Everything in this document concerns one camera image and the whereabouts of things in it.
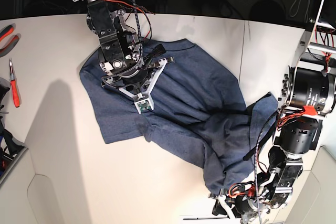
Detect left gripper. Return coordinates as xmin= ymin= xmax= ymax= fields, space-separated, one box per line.
xmin=209 ymin=192 xmax=270 ymax=223

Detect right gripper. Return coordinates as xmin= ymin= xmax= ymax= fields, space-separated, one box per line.
xmin=101 ymin=44 xmax=175 ymax=101

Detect blue-grey t-shirt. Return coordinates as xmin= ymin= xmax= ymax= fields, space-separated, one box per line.
xmin=79 ymin=39 xmax=278 ymax=195

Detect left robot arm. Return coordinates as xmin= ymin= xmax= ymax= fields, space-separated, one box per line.
xmin=213 ymin=0 xmax=335 ymax=223

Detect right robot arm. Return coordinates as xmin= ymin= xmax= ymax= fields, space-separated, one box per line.
xmin=87 ymin=0 xmax=174 ymax=107

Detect braided camera cable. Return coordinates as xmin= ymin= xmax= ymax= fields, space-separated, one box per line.
xmin=0 ymin=0 xmax=145 ymax=78
xmin=253 ymin=110 xmax=279 ymax=224

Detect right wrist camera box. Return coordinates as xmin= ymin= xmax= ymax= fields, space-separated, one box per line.
xmin=134 ymin=97 xmax=154 ymax=114

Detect orange-handled screwdriver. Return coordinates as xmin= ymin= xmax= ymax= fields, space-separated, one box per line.
xmin=9 ymin=59 xmax=20 ymax=108

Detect red-handled pliers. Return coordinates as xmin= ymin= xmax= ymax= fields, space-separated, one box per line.
xmin=0 ymin=24 xmax=20 ymax=58

